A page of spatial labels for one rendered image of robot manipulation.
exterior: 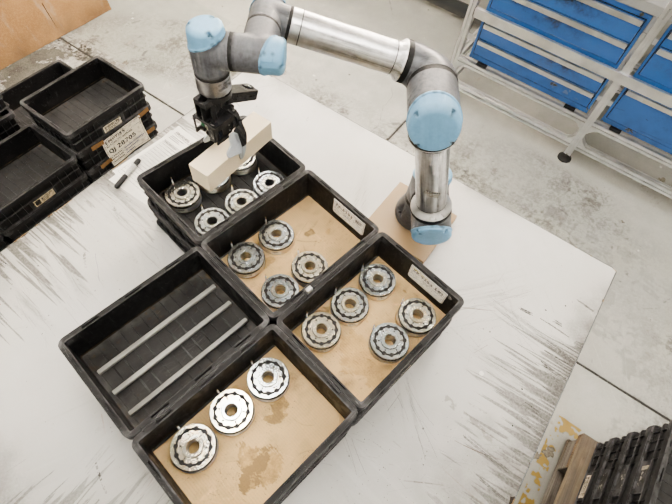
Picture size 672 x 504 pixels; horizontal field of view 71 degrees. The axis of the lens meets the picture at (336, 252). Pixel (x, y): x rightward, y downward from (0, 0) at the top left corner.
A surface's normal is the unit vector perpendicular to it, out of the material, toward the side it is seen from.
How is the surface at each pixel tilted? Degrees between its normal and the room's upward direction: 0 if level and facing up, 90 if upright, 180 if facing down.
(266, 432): 0
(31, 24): 72
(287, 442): 0
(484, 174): 0
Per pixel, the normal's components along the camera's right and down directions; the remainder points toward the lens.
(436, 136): -0.08, 0.78
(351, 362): 0.07, -0.52
